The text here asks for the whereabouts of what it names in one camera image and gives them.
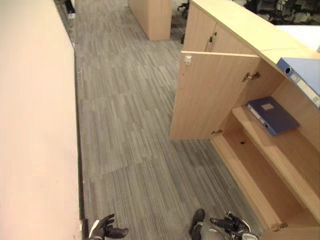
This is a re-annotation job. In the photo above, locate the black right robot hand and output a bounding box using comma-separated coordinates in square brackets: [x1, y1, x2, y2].
[210, 210, 252, 237]

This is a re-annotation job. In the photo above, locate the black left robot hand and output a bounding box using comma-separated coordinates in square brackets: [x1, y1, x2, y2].
[88, 213, 129, 240]

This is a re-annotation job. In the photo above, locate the wooden cabinet shelf board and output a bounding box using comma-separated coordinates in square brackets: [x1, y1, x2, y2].
[231, 106, 320, 213]

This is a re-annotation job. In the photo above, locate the light wood office cabinet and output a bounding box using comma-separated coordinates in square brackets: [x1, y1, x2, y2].
[169, 0, 320, 240]

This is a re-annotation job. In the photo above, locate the open wooden cabinet door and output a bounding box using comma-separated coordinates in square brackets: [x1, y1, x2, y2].
[170, 50, 262, 141]

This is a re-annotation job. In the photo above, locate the light blue lever arch folder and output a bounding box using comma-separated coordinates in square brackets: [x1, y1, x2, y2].
[276, 57, 320, 109]

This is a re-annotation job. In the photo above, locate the closed wooden cabinet door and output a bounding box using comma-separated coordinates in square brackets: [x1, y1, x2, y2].
[182, 1, 217, 53]

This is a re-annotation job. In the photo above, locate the wooden partition cabinet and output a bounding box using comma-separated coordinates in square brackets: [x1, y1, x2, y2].
[128, 0, 173, 42]

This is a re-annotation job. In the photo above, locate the dark blue file box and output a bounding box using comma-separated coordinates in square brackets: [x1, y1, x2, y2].
[247, 96, 301, 136]

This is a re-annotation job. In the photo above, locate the white desk top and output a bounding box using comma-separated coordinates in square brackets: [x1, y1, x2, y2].
[274, 24, 320, 53]

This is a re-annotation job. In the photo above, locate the person's leg and shoe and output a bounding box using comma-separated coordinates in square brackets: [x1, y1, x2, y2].
[64, 0, 76, 20]

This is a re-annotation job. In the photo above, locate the metal cabinet door handle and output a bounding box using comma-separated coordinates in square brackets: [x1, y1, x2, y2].
[205, 31, 217, 53]

